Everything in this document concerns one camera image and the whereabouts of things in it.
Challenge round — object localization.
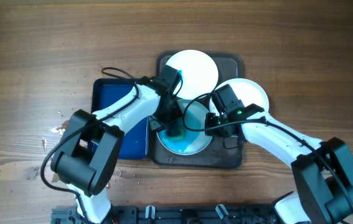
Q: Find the green scrubbing sponge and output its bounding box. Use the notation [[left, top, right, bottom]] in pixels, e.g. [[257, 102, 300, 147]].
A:
[[164, 125, 186, 141]]

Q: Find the grey white plate bottom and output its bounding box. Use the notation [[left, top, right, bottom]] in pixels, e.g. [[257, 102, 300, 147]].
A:
[[157, 101, 212, 156]]

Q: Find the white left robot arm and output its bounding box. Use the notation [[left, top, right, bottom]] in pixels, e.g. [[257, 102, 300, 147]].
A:
[[44, 74, 185, 223]]

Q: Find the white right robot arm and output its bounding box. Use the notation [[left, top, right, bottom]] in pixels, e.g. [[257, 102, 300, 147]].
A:
[[205, 83, 353, 223]]

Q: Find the dark brown serving tray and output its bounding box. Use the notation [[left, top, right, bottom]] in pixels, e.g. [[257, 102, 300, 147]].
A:
[[148, 51, 245, 170]]

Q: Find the blue tray with water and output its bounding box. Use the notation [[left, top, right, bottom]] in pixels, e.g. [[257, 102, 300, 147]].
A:
[[92, 78, 148, 160]]

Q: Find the pinkish white plate right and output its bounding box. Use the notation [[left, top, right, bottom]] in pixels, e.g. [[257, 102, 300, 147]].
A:
[[209, 78, 270, 121]]

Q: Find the white plate top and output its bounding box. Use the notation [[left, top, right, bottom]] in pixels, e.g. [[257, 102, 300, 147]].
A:
[[166, 50, 219, 100]]

